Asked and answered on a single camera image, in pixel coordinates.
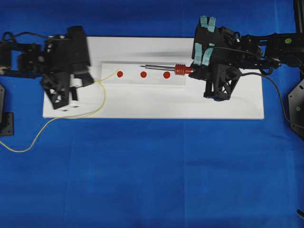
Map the blue table cloth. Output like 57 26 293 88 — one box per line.
0 0 304 228

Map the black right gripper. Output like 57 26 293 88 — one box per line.
189 16 240 102

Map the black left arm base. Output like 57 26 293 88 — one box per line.
0 83 14 136

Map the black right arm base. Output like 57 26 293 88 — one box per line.
288 80 304 140

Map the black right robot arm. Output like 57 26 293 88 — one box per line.
189 16 304 101

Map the yellow solder wire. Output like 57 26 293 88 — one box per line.
0 68 121 152

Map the black frame post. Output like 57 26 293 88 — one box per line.
293 0 304 80

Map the white work board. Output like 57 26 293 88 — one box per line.
43 37 264 119

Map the red dot mark middle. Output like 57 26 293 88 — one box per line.
140 71 147 78

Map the red dot mark near iron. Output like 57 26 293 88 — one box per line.
163 71 171 79

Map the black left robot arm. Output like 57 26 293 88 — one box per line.
0 26 94 109

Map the red handled soldering iron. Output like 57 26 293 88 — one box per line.
141 64 193 76

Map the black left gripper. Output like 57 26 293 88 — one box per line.
18 26 94 109

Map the black soldering iron cable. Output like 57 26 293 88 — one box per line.
213 46 304 126

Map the black left camera cable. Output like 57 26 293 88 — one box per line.
1 30 62 43

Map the red dot mark near solder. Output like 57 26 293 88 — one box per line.
117 71 124 77

